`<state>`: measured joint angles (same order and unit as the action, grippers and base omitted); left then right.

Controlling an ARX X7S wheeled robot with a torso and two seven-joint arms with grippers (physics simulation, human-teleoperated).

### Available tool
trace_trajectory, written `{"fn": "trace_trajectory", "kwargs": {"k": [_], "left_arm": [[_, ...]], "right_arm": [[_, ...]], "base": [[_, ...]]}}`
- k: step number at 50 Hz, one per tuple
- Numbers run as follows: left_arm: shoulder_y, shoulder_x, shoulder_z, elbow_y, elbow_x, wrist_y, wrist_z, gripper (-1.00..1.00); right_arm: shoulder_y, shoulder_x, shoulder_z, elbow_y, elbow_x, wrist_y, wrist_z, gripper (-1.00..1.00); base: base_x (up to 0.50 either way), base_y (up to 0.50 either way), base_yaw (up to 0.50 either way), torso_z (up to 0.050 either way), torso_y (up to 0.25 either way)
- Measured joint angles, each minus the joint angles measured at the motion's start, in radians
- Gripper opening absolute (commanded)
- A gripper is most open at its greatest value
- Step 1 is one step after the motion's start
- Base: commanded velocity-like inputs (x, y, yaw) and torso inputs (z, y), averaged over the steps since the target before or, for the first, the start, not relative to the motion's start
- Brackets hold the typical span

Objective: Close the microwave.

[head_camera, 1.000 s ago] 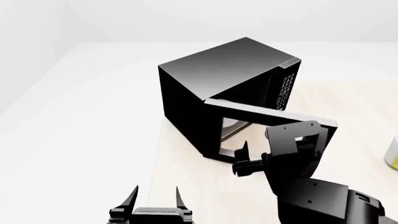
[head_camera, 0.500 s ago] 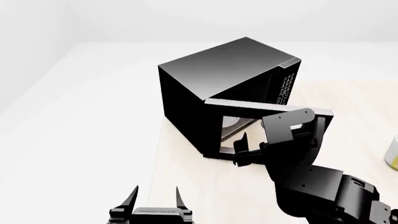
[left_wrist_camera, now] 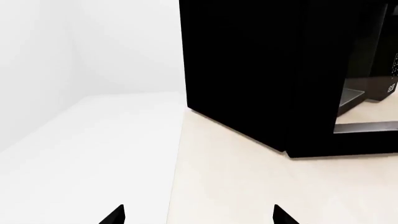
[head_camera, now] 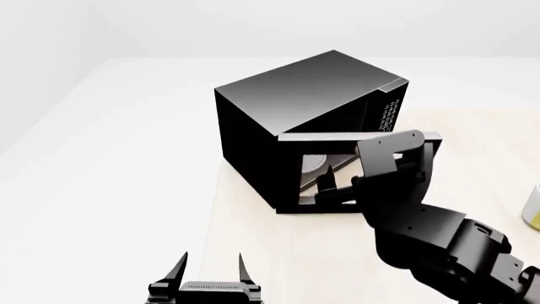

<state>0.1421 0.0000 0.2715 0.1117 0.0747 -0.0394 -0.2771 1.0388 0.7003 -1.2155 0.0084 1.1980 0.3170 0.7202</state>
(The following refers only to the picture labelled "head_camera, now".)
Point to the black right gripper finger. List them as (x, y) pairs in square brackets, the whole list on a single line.
[(325, 185)]

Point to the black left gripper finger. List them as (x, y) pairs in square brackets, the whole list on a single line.
[(177, 274), (245, 275)]

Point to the black microwave door with window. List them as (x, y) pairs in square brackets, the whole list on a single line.
[(289, 177)]

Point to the grey microwave turntable plate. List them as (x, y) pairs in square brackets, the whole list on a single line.
[(314, 162)]

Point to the black microwave oven body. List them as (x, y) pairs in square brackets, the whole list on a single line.
[(291, 92)]

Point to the pale yellow-green cup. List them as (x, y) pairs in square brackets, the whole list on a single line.
[(532, 209)]

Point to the black right wrist camera bracket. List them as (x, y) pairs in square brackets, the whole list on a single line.
[(379, 152)]

